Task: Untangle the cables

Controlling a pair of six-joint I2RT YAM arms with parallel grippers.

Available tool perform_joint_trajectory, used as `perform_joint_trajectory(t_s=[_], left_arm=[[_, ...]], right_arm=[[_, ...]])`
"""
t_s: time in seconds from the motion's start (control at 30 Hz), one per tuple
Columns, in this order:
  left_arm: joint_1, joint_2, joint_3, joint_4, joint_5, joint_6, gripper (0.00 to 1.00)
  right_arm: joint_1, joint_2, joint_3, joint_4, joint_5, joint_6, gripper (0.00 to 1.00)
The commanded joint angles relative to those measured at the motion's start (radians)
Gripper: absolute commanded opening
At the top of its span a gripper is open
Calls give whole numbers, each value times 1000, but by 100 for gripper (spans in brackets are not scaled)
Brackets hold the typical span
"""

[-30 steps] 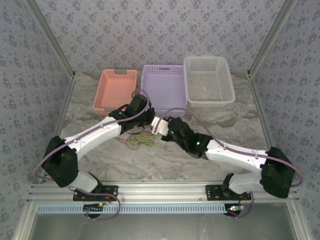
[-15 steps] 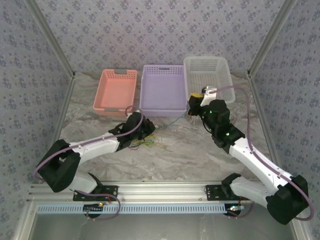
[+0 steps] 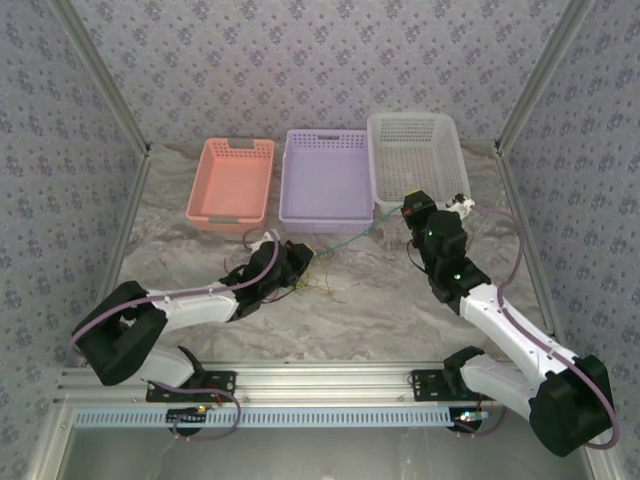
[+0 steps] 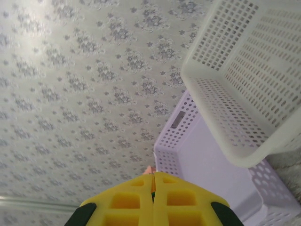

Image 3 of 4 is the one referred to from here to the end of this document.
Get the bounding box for green cable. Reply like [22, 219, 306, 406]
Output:
[314, 207, 406, 261]

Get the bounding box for white perforated plastic basket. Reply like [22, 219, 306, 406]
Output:
[366, 112, 474, 211]

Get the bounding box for purple plastic basket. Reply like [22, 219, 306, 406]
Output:
[278, 128, 376, 236]

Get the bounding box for orange plastic basket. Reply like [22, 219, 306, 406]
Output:
[184, 138, 276, 234]

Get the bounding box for small controller board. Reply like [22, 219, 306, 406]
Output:
[451, 408, 491, 434]
[166, 407, 210, 425]

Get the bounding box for grey metal panel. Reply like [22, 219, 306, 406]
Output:
[29, 427, 601, 480]

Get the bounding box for olive yellow cable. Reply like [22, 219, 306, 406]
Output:
[302, 269, 334, 301]

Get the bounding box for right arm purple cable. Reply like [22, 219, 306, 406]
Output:
[472, 202, 623, 449]

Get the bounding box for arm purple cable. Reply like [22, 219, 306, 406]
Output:
[472, 202, 623, 449]
[68, 227, 282, 444]

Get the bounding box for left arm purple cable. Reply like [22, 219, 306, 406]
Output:
[68, 227, 282, 444]

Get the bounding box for aluminium side rail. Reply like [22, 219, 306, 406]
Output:
[27, 144, 154, 480]
[493, 144, 621, 480]

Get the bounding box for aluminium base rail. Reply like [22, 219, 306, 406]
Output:
[54, 360, 591, 407]

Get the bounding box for white slotted cable duct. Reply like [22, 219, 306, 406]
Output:
[73, 405, 454, 430]

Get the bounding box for aluminium frame post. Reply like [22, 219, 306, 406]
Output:
[493, 0, 597, 154]
[48, 0, 153, 154]

